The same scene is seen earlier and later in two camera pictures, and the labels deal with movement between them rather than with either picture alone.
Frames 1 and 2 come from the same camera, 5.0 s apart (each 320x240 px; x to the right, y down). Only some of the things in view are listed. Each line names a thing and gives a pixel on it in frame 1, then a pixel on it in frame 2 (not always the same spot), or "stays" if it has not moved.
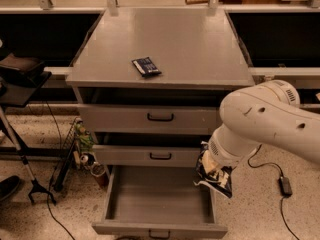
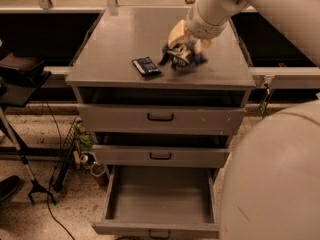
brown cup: x=99 y=171 stays
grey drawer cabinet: x=150 y=82 stays
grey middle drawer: x=143 y=155 stays
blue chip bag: x=219 y=179 to x=182 y=58
